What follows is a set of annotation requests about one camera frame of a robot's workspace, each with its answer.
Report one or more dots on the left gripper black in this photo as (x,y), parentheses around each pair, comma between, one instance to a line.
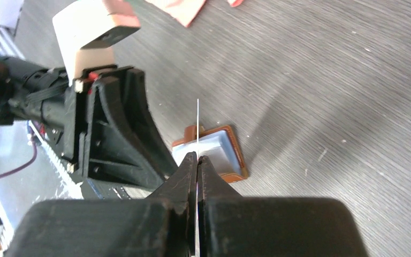
(109,132)

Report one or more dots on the brown leather card holder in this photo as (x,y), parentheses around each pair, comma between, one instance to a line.
(220,145)

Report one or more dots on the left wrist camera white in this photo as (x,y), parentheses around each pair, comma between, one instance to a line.
(87,30)

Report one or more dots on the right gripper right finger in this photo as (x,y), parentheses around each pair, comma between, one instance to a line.
(234,225)

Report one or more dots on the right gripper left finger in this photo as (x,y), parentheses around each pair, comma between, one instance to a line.
(162,224)

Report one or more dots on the white credit card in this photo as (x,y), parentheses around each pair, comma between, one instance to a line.
(197,148)

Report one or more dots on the pink cloth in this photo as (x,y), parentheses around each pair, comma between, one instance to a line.
(183,11)

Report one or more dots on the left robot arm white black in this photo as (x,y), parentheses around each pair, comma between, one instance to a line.
(31,92)

